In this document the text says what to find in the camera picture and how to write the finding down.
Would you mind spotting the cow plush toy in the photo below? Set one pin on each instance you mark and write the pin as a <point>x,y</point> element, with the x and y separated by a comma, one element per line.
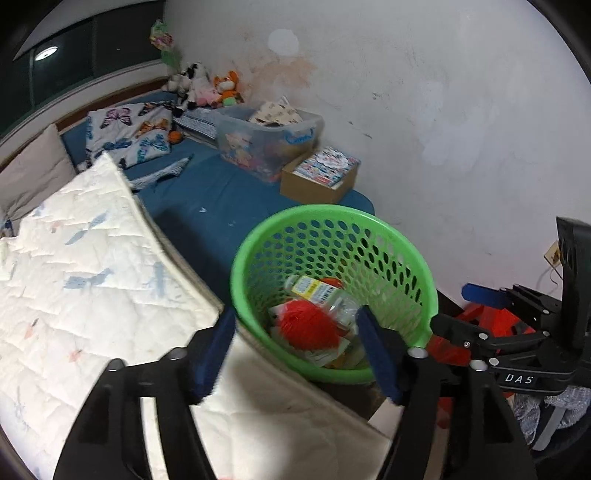
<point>194,76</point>

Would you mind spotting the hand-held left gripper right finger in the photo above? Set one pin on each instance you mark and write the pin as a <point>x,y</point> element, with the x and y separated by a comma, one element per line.
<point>381,355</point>

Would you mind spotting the hanging flower decoration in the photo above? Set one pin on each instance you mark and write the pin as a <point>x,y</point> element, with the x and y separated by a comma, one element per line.
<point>161,39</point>

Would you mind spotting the grey blue knit cloth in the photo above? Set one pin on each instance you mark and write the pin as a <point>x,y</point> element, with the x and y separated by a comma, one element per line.
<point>524,408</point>

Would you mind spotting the orange fox plush toy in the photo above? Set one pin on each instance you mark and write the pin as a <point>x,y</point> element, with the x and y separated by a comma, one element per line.
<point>227,85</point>

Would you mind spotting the butterfly print pillow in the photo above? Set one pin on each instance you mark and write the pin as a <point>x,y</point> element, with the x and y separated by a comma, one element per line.
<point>124,134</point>

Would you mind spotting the grey patterned cloth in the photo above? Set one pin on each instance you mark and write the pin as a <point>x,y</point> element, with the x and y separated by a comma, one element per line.
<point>161,173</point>

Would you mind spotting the wall socket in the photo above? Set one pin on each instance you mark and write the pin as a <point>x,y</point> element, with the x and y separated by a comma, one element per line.
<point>553,254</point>

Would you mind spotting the cardboard box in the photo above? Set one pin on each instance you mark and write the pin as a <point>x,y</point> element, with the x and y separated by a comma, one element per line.
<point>300,184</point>

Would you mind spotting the colourful picture book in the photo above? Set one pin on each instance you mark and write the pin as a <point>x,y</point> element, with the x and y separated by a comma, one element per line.
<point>328,164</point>

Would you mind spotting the blue bed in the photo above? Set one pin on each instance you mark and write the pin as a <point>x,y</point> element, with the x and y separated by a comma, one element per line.
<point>221,184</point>

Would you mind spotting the green plastic basket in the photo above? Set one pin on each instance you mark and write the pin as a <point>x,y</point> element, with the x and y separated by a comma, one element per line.
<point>332,230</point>

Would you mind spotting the yellow green small box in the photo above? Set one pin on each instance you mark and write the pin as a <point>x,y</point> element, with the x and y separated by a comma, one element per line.
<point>314,290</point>

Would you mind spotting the grey patterned flat box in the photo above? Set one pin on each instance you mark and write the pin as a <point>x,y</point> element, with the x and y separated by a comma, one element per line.
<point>198,122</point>

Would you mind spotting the grey pillow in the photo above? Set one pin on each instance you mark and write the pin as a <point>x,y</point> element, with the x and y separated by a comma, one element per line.
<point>32,175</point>

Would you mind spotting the white quilted blanket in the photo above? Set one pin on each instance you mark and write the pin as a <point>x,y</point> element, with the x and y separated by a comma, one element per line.
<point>92,277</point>

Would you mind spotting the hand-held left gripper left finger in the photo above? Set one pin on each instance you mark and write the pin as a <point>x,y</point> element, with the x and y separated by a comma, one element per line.
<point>214,355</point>

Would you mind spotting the clear plastic storage bin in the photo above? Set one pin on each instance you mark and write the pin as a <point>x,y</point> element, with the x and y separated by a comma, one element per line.
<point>244,143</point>

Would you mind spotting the clear plastic bag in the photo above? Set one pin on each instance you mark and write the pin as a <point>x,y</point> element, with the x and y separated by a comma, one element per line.
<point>344,307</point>

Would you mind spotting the red plastic stool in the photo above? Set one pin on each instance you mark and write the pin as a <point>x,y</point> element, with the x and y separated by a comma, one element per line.
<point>494,318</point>

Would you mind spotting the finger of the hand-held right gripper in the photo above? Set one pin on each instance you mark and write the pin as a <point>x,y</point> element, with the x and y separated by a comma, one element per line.
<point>457,328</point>
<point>480,294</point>

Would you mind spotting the red mesh net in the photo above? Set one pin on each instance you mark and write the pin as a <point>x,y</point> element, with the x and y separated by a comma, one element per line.
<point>309,325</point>

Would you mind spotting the pink plush toy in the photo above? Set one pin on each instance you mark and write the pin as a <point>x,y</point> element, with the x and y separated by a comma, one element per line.
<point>207,96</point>

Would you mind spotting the patterned beige cloth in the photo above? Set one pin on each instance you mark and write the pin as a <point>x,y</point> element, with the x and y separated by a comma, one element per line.
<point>277,113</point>

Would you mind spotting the small orange ball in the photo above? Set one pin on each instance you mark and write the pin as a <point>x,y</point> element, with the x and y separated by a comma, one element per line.
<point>175,137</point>

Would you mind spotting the dark window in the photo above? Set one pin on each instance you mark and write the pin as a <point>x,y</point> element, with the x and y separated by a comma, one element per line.
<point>69,69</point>

